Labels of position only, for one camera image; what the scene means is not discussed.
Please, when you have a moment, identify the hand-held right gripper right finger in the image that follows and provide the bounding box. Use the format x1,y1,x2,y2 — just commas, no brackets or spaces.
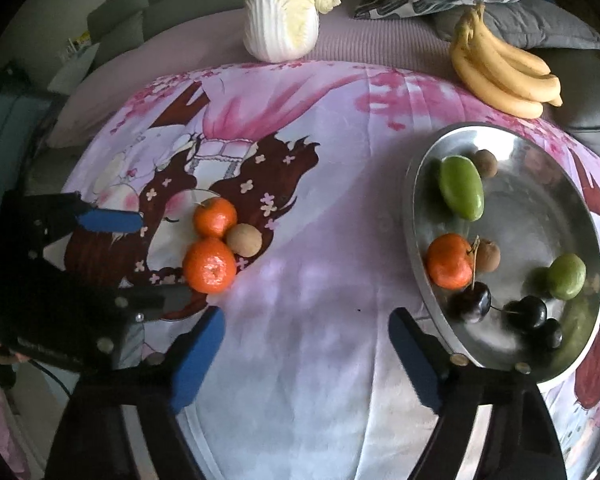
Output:
387,307,568,480

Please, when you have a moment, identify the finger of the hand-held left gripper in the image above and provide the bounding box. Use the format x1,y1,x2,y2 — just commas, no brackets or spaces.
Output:
0,192,144,257
115,282,194,322

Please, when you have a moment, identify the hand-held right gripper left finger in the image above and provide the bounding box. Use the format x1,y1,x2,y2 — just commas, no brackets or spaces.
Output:
45,305,226,480

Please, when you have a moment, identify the dark cherry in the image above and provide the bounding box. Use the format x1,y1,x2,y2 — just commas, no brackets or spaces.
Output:
537,317,564,351
507,295,548,332
450,282,492,324

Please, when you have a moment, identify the small orange tangerine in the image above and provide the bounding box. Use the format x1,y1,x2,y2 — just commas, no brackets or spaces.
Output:
425,233,475,291

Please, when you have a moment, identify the brown longan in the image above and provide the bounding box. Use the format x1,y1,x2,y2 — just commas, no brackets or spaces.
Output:
226,223,263,257
472,149,498,180
472,239,501,273

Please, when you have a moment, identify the round metal tray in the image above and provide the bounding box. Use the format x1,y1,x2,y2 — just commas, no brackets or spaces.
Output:
402,121,600,388

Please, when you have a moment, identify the large orange tangerine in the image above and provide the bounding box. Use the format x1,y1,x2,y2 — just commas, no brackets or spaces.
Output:
182,238,237,295

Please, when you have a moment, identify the printed blanket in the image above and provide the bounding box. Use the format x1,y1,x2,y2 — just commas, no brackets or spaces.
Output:
60,57,600,480

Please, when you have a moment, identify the green oval fruit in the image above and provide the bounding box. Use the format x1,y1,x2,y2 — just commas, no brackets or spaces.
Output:
546,253,587,301
439,156,485,222

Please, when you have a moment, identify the napa cabbage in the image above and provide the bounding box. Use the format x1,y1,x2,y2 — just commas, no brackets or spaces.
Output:
243,0,342,63

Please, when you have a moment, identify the yellow banana bunch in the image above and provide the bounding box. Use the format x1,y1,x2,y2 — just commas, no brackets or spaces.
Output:
450,2,563,120

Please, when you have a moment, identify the pink bed sheet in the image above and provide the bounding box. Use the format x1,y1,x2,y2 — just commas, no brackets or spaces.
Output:
47,0,461,148

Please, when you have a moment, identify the dark grey cushion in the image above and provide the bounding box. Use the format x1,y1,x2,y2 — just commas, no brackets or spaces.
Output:
545,47,600,166

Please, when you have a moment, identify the grey pillow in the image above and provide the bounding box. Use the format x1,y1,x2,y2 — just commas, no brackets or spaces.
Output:
432,0,600,51

